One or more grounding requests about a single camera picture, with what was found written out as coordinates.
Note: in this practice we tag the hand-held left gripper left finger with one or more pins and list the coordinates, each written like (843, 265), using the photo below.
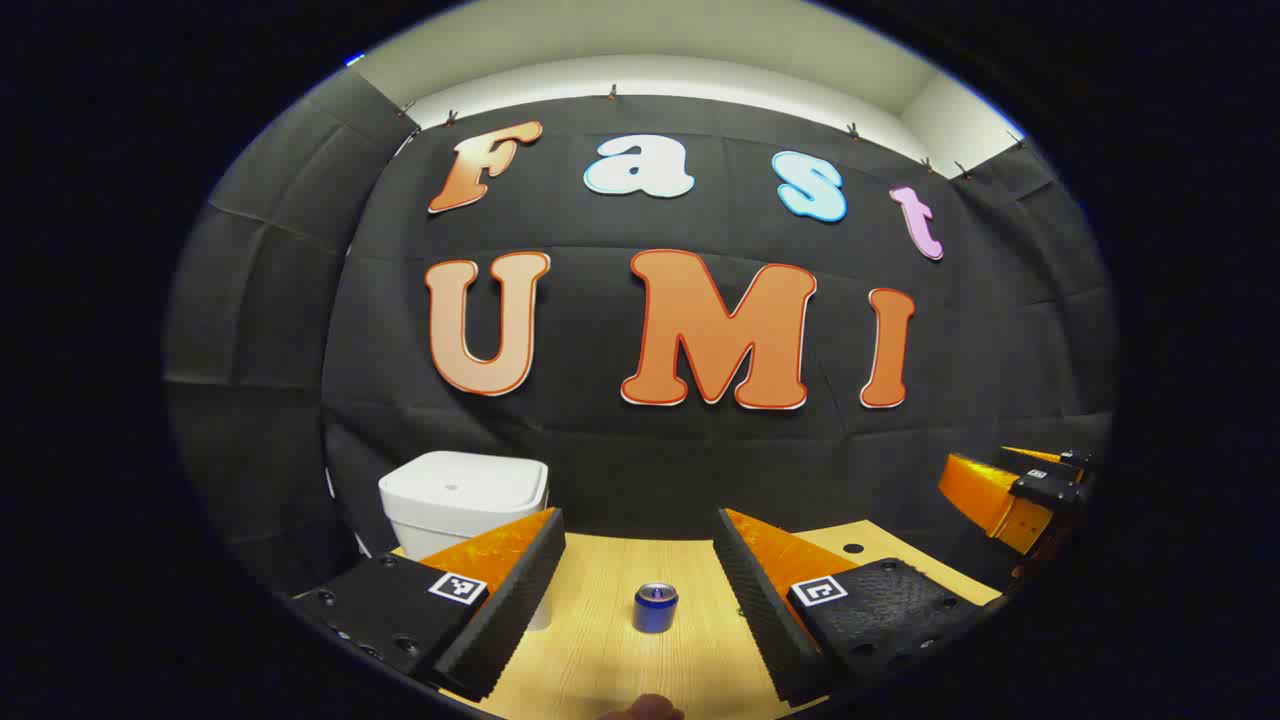
(510, 610)

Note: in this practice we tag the wooden desktop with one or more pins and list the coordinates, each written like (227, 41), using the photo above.
(620, 670)

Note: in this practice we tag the white desktop garbage bin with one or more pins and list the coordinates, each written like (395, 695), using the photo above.
(450, 500)

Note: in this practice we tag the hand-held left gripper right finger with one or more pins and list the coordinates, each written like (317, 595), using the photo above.
(760, 620)

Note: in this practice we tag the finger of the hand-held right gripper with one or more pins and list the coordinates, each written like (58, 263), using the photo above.
(1035, 455)
(985, 495)

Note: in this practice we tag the blue pop can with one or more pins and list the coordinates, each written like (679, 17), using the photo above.
(655, 612)

